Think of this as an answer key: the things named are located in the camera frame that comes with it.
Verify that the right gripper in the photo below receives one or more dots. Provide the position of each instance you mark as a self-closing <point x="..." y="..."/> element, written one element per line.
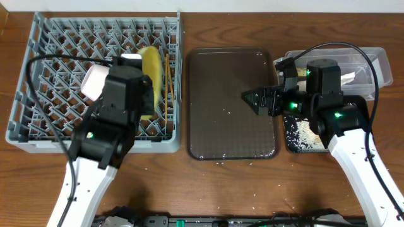
<point x="273" y="94"/>

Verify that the grey dishwasher rack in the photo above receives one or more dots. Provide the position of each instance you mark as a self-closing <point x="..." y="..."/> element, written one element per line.
<point x="66" y="48"/>

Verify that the black food waste tray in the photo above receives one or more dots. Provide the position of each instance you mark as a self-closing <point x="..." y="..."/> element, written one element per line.
<point x="316" y="123"/>

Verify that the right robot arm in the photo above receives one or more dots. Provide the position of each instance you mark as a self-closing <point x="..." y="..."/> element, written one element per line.
<point x="379" y="196"/>

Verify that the crumpled white paper napkin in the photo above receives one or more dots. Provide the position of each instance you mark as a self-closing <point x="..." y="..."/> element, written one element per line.
<point x="347" y="78"/>

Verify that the clear plastic waste bin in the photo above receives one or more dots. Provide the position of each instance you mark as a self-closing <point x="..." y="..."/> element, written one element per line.
<point x="351" y="61"/>

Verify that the dark brown serving tray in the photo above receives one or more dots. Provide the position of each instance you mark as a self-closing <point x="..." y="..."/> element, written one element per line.
<point x="220" y="124"/>

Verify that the pile of rice and nuts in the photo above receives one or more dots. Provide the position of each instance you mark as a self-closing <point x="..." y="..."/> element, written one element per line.
<point x="299" y="138"/>

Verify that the black rail at table edge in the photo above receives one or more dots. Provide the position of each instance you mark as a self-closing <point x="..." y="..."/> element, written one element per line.
<point x="124" y="216"/>

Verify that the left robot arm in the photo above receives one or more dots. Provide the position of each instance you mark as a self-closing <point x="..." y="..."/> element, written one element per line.
<point x="124" y="94"/>

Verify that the white small bowl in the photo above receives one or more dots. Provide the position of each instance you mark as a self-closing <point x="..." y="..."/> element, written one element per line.
<point x="94" y="80"/>

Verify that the yellow round plate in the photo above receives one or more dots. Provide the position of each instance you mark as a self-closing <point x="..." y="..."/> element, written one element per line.
<point x="152" y="67"/>

